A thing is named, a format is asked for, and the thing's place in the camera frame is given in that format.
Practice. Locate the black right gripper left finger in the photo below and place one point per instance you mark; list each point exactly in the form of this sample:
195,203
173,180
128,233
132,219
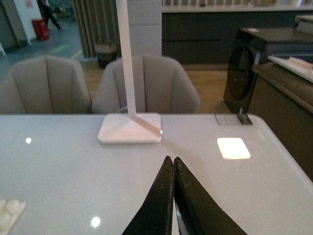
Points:
155,215

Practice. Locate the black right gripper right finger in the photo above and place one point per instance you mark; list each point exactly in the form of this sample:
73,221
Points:
197,211

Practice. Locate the white desk lamp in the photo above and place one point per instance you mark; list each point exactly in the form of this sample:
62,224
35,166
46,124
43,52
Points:
130,128

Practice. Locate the label sticker on table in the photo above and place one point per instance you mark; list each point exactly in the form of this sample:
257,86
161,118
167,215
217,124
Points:
233,119

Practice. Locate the beige right chair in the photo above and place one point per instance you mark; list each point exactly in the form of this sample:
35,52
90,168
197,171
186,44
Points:
161,85

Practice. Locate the beige chair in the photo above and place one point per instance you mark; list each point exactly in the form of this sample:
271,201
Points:
161,85
45,85

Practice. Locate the brown covered side table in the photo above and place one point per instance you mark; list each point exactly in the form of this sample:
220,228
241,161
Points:
284,101

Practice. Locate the beige left chair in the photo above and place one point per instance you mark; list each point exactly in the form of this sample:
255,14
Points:
45,85

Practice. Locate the black washing machine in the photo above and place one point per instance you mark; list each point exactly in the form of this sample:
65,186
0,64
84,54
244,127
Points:
253,46

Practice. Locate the dark grey kitchen counter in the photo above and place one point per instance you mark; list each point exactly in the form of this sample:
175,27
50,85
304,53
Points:
206,35

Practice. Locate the white tray on side table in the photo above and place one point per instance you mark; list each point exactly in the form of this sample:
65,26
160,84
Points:
298,66

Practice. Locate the white tall cabinet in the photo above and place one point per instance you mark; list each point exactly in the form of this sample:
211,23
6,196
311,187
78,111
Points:
145,25

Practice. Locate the red fire extinguisher box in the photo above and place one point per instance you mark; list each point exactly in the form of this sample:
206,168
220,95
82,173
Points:
40,29

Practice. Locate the walking person in jacket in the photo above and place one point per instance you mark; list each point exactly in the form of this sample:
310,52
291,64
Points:
47,14

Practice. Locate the woven basket with handles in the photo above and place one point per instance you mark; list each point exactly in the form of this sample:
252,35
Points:
106,52

